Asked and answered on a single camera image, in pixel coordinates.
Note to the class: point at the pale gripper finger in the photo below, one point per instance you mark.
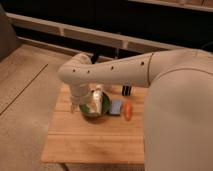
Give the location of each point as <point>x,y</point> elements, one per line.
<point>72,108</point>

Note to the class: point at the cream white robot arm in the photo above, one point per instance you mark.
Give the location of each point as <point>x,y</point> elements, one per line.
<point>178,109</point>

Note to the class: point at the black striped eraser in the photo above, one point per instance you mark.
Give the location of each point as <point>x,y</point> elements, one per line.
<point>126,90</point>

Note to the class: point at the dark green bowl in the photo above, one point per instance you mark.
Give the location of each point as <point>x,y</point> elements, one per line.
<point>88,111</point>

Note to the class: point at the white tube in bowl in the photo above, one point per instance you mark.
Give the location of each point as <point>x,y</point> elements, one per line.
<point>96,101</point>

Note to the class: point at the wooden table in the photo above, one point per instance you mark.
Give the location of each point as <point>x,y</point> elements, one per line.
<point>106,140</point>

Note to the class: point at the blue sponge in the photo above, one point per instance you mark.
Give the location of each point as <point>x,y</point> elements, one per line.
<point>115,107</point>

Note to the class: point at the orange carrot toy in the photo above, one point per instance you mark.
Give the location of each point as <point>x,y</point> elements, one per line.
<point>128,111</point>

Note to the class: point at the black bracket on rail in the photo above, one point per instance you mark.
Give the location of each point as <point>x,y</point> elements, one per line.
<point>94,58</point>

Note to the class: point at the metal hook on rail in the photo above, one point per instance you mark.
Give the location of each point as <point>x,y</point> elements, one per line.
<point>116,53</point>

